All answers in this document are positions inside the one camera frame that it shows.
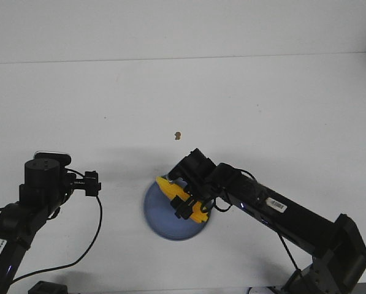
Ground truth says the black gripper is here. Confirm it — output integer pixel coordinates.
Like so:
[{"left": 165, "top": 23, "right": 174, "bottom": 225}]
[
  {"left": 166, "top": 148, "right": 223, "bottom": 220},
  {"left": 19, "top": 158, "right": 101, "bottom": 211}
]

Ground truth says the yellow corn cob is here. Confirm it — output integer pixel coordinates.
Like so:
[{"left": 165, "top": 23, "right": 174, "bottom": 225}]
[{"left": 156, "top": 176, "right": 210, "bottom": 224}]

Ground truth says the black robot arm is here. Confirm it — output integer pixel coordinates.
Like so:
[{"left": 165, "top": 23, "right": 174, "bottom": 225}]
[
  {"left": 166, "top": 149, "right": 366, "bottom": 293},
  {"left": 0, "top": 153, "right": 101, "bottom": 293}
]

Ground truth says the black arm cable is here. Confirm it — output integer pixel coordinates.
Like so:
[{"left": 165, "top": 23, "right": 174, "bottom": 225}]
[
  {"left": 12, "top": 168, "right": 104, "bottom": 282},
  {"left": 200, "top": 171, "right": 303, "bottom": 273}
]

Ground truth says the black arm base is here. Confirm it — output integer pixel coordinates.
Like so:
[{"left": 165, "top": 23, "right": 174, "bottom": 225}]
[{"left": 28, "top": 281, "right": 68, "bottom": 294}]

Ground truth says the blue round plate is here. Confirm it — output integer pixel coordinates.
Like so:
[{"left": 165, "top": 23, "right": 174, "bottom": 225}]
[{"left": 143, "top": 181, "right": 208, "bottom": 241}]

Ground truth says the small brown scrap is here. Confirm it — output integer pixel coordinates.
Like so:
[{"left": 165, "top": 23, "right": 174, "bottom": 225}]
[{"left": 174, "top": 132, "right": 181, "bottom": 140}]

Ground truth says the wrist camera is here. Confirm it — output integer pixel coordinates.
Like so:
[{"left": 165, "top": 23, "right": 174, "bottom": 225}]
[{"left": 33, "top": 151, "right": 72, "bottom": 166}]

